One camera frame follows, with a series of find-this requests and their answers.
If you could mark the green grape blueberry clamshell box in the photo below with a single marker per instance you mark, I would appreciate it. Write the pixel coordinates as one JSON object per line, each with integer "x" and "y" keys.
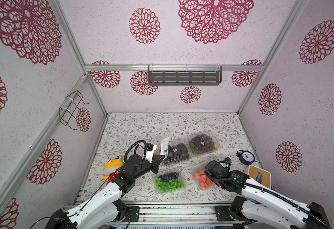
{"x": 168, "y": 181}

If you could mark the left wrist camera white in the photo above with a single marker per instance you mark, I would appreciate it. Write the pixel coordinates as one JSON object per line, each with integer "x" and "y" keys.
{"x": 150, "y": 149}

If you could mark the yellow red plush toy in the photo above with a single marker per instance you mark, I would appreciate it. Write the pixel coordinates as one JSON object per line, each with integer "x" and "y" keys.
{"x": 111, "y": 166}

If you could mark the floral table mat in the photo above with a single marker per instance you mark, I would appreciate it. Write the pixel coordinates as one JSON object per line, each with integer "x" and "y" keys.
{"x": 123, "y": 129}

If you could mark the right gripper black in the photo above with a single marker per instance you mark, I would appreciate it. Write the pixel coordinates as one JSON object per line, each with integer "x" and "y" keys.
{"x": 211, "y": 168}

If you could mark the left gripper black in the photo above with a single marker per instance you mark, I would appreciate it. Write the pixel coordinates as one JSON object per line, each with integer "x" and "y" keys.
{"x": 156, "y": 162}

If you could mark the purple grape clamshell box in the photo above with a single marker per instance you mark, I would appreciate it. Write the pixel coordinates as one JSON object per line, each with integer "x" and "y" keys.
{"x": 211, "y": 144}

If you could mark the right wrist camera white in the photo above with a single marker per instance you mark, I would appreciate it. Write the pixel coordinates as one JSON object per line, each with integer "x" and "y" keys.
{"x": 228, "y": 162}

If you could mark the grey wall shelf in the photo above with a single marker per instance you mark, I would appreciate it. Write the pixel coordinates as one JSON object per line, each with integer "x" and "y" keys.
{"x": 203, "y": 77}

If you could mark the black alarm clock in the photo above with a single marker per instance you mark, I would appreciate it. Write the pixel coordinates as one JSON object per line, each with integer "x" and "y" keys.
{"x": 246, "y": 157}

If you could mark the white sticker label sheet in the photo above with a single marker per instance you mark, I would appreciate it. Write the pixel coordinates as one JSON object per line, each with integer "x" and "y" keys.
{"x": 164, "y": 147}

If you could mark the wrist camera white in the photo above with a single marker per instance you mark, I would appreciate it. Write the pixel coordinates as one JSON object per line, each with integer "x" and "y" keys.
{"x": 150, "y": 149}
{"x": 228, "y": 162}

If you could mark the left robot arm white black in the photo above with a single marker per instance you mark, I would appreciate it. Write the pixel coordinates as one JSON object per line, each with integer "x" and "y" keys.
{"x": 106, "y": 205}

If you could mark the black wire wall rack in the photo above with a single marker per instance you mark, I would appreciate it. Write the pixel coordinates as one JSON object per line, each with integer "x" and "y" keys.
{"x": 67, "y": 113}

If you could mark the blackberry clamshell box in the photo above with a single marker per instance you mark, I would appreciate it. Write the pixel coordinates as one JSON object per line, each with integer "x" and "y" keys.
{"x": 180, "y": 155}

